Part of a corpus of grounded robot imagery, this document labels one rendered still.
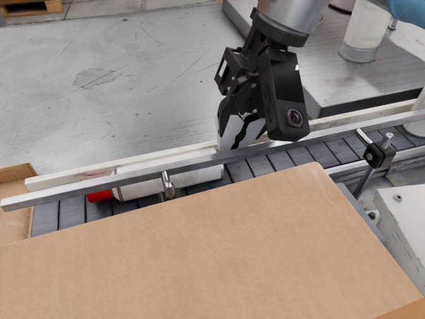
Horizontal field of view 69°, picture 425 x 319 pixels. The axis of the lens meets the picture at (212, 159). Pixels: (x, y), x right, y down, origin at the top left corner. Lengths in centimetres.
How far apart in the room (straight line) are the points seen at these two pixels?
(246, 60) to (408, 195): 31
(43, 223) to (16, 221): 9
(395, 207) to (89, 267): 44
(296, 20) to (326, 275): 28
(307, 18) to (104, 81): 60
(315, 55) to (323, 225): 72
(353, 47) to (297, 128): 52
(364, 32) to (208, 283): 75
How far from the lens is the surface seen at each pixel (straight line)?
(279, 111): 36
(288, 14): 38
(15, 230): 60
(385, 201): 52
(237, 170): 52
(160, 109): 74
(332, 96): 73
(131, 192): 47
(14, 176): 66
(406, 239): 50
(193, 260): 17
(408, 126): 69
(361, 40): 85
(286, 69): 40
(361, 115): 64
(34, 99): 87
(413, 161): 68
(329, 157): 58
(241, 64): 42
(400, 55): 96
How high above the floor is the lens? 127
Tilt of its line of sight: 47 degrees down
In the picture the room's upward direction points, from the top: straight up
